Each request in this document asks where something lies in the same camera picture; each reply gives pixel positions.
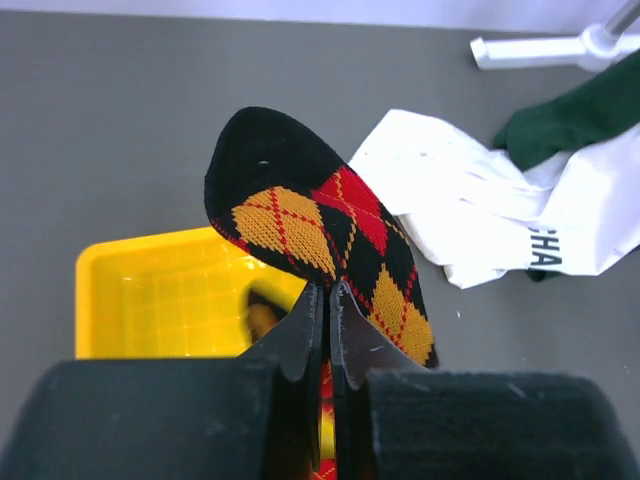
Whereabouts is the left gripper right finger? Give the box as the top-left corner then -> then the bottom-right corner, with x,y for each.
330,283 -> 639,479

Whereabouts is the green and white sock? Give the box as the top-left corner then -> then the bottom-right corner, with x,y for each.
492,49 -> 640,284

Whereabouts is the white sock on table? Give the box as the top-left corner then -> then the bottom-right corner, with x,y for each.
350,109 -> 639,289

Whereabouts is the red black argyle sock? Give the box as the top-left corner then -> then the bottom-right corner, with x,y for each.
203,105 -> 440,480

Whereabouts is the yellow plastic bin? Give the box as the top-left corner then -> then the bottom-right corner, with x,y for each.
74,225 -> 339,474

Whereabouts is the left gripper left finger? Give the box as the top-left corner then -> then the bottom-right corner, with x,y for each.
1,284 -> 324,479

